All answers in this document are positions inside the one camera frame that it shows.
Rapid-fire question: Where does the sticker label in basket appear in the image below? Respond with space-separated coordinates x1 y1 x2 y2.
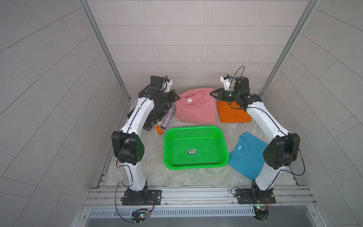
188 149 197 155

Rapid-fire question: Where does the circuit board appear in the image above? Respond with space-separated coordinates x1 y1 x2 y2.
253 206 269 222
131 209 151 224

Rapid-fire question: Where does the orange folded t-shirt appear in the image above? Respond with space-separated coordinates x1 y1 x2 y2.
217 101 251 123

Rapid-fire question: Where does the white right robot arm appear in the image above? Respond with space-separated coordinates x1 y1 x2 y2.
210 74 300 199

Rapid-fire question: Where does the blue t-shirt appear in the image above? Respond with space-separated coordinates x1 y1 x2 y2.
228 132 268 180

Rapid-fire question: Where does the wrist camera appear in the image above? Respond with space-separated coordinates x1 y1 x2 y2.
149 75 173 92
220 74 233 90

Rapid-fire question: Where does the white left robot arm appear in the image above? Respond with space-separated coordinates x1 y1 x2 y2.
111 90 180 197

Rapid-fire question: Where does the pink t-shirt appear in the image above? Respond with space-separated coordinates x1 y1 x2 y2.
175 88 217 125

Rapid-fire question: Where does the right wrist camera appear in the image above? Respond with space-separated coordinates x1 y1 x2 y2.
220 74 233 90

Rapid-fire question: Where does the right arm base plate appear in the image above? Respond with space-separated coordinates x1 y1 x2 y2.
235 188 276 205

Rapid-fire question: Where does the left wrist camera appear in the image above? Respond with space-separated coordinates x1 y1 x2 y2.
149 75 173 92

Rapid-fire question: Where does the left circuit board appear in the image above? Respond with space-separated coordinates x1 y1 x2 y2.
131 209 151 224

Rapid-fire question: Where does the right circuit board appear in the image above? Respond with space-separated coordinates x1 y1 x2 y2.
253 206 269 222

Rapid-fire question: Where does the orange curved wooden block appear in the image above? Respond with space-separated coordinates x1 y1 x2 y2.
156 126 164 135

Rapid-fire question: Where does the aluminium rail frame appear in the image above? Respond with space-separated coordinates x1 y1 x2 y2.
80 186 318 218

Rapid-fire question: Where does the green plastic basket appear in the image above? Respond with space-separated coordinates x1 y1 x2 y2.
164 126 229 170

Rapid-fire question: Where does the black ribbed hard case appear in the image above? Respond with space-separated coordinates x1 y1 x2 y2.
121 97 172 135

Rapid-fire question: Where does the right aluminium corner post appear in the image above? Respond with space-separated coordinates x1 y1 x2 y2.
259 0 319 98

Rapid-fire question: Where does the aluminium corner post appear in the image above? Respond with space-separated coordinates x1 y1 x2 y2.
79 0 131 102
259 0 319 98

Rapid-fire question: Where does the left aluminium corner post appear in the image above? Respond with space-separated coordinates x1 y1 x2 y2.
79 0 131 102

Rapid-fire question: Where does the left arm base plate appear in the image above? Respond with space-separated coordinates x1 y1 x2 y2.
121 189 162 206

